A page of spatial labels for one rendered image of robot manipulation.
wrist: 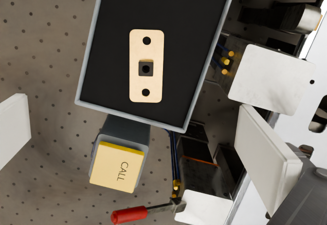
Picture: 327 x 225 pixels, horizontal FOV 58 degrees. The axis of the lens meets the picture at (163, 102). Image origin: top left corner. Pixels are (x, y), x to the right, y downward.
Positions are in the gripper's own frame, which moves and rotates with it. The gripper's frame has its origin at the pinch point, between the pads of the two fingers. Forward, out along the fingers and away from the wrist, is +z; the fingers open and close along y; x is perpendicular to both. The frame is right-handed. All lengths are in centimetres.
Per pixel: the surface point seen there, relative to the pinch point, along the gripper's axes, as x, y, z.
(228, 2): 7.5, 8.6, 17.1
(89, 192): -51, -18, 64
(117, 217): -23.5, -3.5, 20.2
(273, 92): -3.8, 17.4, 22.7
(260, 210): -32, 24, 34
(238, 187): -26.4, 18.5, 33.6
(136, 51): 1.8, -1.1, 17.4
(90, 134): -31, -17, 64
